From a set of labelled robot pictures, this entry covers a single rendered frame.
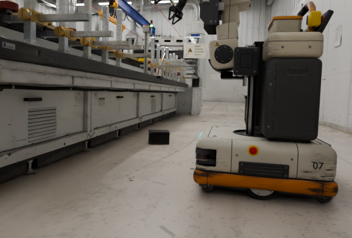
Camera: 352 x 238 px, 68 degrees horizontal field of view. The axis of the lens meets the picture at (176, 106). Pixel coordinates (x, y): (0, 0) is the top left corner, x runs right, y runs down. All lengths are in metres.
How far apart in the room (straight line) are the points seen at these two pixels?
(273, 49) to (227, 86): 10.85
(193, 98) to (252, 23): 7.31
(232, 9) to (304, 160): 0.88
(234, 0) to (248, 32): 10.95
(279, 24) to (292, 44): 0.21
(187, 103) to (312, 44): 4.84
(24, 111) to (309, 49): 1.53
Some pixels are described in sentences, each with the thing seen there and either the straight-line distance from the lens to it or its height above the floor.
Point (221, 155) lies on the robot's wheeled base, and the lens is 1.32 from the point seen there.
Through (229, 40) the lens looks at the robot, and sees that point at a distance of 1.51.
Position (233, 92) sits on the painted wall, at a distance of 12.17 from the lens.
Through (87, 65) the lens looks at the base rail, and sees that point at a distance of 1.73.
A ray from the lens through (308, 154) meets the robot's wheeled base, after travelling 1.37.
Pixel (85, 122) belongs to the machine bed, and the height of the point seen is 0.24.
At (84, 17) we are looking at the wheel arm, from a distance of 1.30.
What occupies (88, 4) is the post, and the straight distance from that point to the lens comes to 1.85.
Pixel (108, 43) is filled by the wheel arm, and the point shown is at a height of 0.80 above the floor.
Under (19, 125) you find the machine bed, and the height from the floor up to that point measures 0.30.
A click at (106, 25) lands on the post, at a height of 0.98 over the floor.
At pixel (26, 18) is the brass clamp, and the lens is 1.38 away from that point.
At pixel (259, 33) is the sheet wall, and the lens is 12.57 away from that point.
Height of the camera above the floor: 0.51
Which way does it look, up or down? 3 degrees down
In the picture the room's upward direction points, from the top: 2 degrees clockwise
